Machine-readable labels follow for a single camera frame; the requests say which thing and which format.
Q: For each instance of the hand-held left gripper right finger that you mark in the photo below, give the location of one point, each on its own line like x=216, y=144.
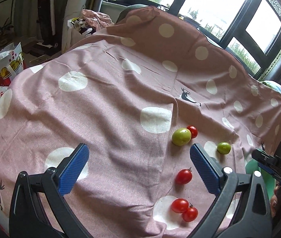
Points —
x=203, y=169

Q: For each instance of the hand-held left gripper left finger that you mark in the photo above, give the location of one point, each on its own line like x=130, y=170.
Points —
x=73, y=169

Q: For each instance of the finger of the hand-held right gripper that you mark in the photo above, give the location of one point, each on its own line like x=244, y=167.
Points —
x=265, y=162

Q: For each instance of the green bowl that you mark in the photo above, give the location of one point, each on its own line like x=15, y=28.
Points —
x=269, y=182

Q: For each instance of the red cherry tomato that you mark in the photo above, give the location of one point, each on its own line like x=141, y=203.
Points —
x=190, y=214
x=179, y=205
x=193, y=131
x=183, y=176

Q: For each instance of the green plum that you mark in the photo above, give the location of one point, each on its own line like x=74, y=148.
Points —
x=223, y=148
x=181, y=136

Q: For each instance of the colourful crumpled cloth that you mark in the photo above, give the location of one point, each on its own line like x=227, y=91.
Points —
x=275, y=86

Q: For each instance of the pink polka dot cloth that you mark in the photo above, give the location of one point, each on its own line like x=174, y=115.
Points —
x=105, y=91

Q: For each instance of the red and white shopping bag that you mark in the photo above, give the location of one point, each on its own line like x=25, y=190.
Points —
x=6, y=64

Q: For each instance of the printed plastic bag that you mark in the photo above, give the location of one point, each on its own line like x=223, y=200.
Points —
x=81, y=26

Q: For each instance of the pink clothes pile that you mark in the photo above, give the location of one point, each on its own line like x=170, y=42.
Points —
x=97, y=18

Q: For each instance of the black upright appliance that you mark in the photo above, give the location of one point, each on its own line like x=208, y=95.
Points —
x=46, y=17

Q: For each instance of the white cardboard sheet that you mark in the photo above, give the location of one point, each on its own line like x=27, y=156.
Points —
x=74, y=12

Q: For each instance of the dark framed window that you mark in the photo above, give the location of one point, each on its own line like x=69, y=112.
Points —
x=217, y=10

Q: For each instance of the plant wall decoration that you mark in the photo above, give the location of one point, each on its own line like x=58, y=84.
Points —
x=3, y=22

